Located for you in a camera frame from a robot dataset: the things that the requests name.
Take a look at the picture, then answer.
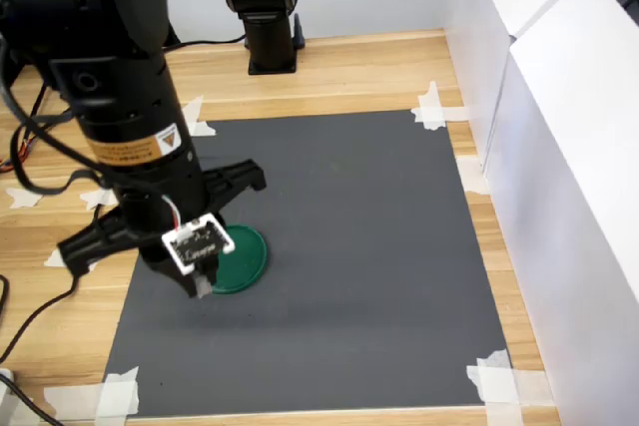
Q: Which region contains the round green lid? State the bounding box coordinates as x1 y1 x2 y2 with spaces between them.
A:
211 223 270 296

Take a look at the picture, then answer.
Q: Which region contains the white masking tape piece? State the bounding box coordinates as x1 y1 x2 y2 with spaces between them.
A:
43 365 142 422
43 245 102 273
465 348 556 426
409 80 473 132
455 156 493 197
79 188 120 212
181 95 219 139
5 187 44 211

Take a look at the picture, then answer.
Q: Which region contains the dark grey mat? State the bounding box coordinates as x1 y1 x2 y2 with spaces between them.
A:
102 109 513 418

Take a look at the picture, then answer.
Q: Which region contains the white partition panel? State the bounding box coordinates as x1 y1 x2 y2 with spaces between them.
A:
481 0 639 426
442 0 591 179

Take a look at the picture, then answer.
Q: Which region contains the white camera box with circuit board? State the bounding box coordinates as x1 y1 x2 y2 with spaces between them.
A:
160 213 237 277

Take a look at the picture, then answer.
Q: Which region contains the black camera cable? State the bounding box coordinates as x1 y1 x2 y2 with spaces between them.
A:
0 46 189 364

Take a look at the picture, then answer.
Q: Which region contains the thin black cable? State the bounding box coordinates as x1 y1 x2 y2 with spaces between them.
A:
28 82 52 119

